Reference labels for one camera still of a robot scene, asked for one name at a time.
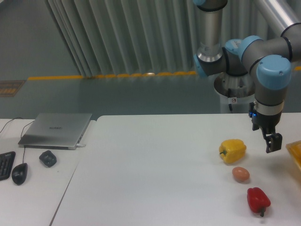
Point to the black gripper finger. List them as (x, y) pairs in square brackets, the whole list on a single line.
[(276, 142), (268, 139)]

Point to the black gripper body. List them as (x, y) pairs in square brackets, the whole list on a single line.
[(265, 117)]

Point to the yellow bell pepper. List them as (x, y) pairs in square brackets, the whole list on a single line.
[(232, 150)]

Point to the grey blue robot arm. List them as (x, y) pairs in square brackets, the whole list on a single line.
[(268, 63)]

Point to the yellow plastic basket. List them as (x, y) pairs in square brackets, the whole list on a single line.
[(294, 150)]

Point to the red bell pepper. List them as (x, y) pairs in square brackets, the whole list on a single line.
[(257, 200)]

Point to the brown egg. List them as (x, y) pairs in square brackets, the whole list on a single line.
[(240, 174)]

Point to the grey pleated curtain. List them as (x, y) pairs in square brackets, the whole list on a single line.
[(107, 37)]

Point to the silver closed laptop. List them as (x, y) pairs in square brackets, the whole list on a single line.
[(56, 131)]

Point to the small black controller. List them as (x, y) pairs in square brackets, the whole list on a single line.
[(48, 158)]

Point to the black computer mouse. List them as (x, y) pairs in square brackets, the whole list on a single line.
[(19, 173)]

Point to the black keyboard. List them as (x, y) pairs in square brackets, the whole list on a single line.
[(6, 164)]

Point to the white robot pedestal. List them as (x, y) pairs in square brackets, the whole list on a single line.
[(235, 92)]

